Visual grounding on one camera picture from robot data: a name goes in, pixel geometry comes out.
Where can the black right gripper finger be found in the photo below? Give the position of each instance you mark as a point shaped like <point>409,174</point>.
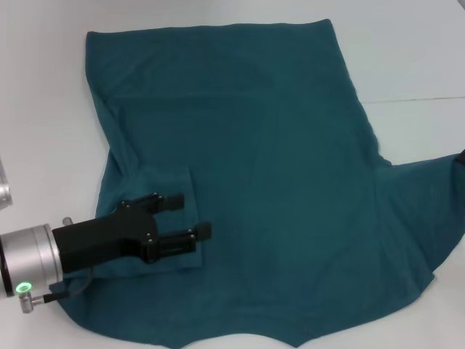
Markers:
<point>462,158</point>

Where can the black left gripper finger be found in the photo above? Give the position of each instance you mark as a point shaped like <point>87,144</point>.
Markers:
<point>160,203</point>
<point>172,244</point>

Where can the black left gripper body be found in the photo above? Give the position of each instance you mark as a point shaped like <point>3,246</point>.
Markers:
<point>105,238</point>

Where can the blue-green shirt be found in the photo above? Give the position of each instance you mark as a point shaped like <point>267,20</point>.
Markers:
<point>272,145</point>

